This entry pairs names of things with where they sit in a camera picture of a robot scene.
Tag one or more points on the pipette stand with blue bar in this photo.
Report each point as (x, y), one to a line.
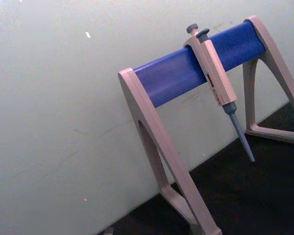
(171, 76)

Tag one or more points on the beige pipette with grey tip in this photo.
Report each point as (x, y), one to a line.
(216, 73)

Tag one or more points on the black table cloth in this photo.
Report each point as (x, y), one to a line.
(247, 193)

